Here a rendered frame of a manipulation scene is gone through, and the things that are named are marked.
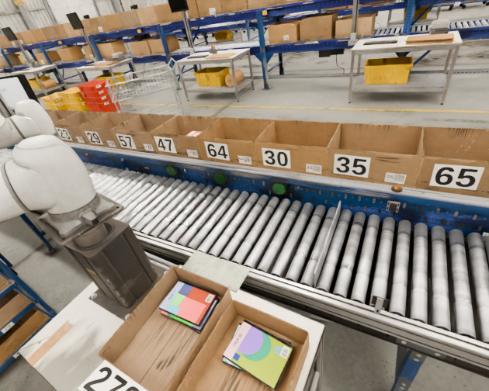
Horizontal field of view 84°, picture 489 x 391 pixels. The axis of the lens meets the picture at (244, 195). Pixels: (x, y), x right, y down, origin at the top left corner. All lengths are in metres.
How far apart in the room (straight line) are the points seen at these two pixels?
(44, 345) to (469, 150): 2.00
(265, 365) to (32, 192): 0.85
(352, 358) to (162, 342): 1.11
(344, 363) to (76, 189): 1.57
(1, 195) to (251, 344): 0.85
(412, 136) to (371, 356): 1.20
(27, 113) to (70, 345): 0.94
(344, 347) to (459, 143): 1.24
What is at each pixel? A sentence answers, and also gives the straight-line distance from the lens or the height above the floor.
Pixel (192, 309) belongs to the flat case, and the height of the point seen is 0.80.
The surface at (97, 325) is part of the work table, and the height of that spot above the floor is 0.75.
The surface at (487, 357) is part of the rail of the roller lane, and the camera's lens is 1.19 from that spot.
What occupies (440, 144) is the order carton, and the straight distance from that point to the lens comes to 1.66.
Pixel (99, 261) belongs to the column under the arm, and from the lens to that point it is 1.09.
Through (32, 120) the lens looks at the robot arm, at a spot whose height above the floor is 1.41.
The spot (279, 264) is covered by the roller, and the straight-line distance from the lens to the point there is 1.22.
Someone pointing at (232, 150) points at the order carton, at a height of 0.98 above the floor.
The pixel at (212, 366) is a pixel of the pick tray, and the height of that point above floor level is 0.76.
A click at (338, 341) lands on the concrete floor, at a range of 1.89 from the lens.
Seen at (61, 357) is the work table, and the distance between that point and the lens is 1.34.
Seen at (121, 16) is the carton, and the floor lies 1.64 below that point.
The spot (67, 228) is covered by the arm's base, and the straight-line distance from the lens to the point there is 1.01.
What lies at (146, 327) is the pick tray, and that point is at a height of 0.76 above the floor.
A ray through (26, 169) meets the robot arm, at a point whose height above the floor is 1.41.
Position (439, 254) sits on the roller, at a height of 0.75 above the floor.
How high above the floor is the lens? 1.71
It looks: 37 degrees down
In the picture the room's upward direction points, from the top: 11 degrees counter-clockwise
